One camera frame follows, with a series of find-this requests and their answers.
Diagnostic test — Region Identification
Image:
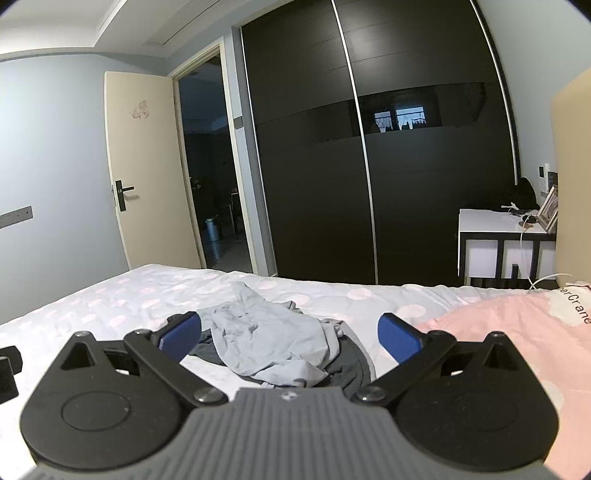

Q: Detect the white cable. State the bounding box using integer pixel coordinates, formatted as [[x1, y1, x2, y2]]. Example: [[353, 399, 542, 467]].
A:
[[519, 217, 566, 291]]

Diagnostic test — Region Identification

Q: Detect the beige headboard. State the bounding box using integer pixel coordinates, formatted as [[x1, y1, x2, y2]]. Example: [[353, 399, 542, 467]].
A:
[[549, 69, 591, 291]]

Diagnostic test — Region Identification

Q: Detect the dark grey garment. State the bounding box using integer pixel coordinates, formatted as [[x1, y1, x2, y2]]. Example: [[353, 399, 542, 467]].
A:
[[187, 330, 377, 388]]

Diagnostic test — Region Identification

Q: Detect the white nightstand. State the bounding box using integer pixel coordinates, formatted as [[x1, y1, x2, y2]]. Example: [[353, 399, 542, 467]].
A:
[[458, 209, 558, 288]]

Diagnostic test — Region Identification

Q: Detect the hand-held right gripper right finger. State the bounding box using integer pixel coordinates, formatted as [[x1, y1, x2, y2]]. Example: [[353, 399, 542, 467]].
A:
[[355, 313, 532, 407]]

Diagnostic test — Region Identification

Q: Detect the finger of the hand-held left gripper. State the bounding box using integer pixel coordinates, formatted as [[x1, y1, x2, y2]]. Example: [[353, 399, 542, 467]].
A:
[[0, 345, 21, 403]]

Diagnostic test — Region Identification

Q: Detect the photo frame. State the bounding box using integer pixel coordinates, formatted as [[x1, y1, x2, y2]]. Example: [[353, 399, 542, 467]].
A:
[[536, 185, 559, 234]]

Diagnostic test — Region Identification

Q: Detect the cream door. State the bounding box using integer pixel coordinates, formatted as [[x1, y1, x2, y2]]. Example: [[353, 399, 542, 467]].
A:
[[104, 71, 201, 271]]

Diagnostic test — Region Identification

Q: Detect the pink pillow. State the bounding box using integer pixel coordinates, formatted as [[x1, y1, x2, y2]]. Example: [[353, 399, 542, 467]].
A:
[[416, 285, 591, 480]]

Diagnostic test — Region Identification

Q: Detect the light blue garment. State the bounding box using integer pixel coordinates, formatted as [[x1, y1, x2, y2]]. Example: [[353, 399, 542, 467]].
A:
[[196, 281, 345, 387]]

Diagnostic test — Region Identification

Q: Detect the ceiling air vent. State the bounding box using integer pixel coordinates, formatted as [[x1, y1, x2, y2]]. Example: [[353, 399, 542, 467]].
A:
[[143, 16, 185, 47]]

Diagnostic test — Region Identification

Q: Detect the black door handle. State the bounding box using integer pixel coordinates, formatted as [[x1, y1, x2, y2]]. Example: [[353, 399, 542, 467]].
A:
[[112, 180, 136, 212]]

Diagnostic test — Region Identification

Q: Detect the white door frame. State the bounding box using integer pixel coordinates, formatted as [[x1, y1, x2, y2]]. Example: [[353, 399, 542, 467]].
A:
[[168, 39, 278, 278]]

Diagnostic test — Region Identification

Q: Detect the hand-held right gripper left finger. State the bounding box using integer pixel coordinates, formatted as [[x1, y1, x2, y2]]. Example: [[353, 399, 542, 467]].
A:
[[51, 312, 227, 407]]

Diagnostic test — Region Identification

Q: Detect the black bag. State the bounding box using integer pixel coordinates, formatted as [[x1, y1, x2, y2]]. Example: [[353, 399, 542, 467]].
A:
[[512, 178, 540, 212]]

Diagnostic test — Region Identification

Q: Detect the grey wall socket strip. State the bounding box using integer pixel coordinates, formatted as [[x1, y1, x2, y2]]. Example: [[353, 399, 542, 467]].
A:
[[0, 205, 33, 230]]

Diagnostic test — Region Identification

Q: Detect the wall switch panel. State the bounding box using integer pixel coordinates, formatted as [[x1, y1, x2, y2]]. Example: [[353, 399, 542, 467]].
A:
[[536, 164, 558, 195]]

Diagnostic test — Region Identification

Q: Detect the black sliding-door wardrobe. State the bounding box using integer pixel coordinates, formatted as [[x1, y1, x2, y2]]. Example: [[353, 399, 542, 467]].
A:
[[240, 0, 518, 286]]

